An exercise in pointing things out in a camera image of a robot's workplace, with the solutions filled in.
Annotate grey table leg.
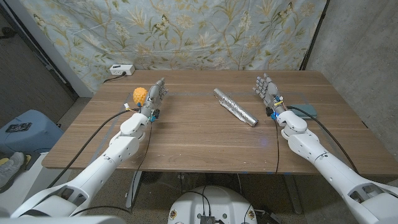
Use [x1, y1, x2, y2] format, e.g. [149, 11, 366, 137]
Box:
[282, 174, 303, 215]
[126, 170, 143, 208]

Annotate black power strip cord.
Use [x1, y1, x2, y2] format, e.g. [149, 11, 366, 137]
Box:
[103, 71, 127, 84]

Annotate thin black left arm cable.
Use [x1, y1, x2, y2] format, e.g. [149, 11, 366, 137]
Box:
[70, 119, 154, 217]

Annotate aluminum foil roll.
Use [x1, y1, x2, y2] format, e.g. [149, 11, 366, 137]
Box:
[213, 88, 259, 128]

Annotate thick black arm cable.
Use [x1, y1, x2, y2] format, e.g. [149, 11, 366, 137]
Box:
[46, 108, 141, 189]
[285, 105, 360, 175]

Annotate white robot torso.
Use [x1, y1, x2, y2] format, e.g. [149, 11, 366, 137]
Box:
[167, 185, 258, 224]

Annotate grey sneaker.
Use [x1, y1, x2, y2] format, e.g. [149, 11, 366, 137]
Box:
[0, 151, 25, 189]

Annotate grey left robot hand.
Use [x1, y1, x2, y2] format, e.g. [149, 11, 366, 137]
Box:
[138, 77, 169, 121]

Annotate black round fan grille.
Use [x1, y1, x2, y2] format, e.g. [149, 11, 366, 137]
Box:
[141, 171, 163, 185]

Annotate floral backdrop cloth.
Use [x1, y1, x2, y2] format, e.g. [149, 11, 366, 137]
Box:
[18, 0, 327, 94]

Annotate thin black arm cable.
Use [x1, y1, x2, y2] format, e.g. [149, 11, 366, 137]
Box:
[70, 119, 154, 217]
[272, 118, 280, 175]

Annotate black backdrop pole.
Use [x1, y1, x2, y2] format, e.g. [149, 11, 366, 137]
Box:
[298, 0, 330, 71]

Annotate yellow toy pineapple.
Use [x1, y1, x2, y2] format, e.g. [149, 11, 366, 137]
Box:
[132, 86, 149, 106]

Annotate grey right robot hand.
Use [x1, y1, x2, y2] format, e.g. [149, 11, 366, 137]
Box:
[252, 73, 287, 114]

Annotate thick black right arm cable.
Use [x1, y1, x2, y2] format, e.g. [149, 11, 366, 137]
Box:
[285, 105, 360, 175]

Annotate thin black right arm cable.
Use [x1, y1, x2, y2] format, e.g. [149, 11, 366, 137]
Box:
[272, 118, 280, 175]

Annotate white power strip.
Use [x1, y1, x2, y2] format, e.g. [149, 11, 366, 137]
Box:
[109, 63, 136, 77]

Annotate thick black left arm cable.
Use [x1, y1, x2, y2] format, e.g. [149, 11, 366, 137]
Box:
[46, 108, 141, 189]

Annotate black yellow foot pedal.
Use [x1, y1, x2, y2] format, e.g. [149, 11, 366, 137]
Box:
[0, 154, 32, 170]

